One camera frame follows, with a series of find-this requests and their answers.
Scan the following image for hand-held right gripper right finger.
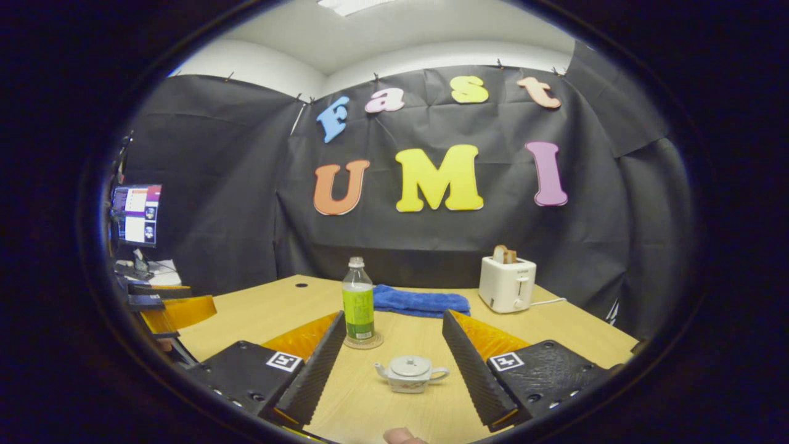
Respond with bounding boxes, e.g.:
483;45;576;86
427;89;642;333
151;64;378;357
441;310;617;432

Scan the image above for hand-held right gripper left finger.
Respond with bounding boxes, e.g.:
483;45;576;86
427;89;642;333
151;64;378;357
185;311;347;429

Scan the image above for white teacup lid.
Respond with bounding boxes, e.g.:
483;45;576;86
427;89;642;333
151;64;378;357
390;356;433;378

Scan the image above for white floral teacup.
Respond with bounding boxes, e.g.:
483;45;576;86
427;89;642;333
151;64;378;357
374;356;451;394

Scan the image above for round wooden coaster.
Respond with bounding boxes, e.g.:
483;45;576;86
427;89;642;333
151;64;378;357
343;331;385;351

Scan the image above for green label water bottle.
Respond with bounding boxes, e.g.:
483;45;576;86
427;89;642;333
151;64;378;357
342;257;375;343

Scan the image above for white paper sheet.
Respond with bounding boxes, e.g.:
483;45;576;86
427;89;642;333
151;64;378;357
145;259;183;287

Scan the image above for computer monitor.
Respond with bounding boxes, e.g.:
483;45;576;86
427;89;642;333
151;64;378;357
112;184;163;248

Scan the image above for blue folded towel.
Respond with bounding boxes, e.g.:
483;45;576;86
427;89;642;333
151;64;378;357
372;284;472;319

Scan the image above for white toaster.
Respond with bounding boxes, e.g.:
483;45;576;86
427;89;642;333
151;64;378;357
478;256;538;314

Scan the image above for black backdrop cloth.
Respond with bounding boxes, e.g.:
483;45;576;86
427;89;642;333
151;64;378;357
114;40;697;343

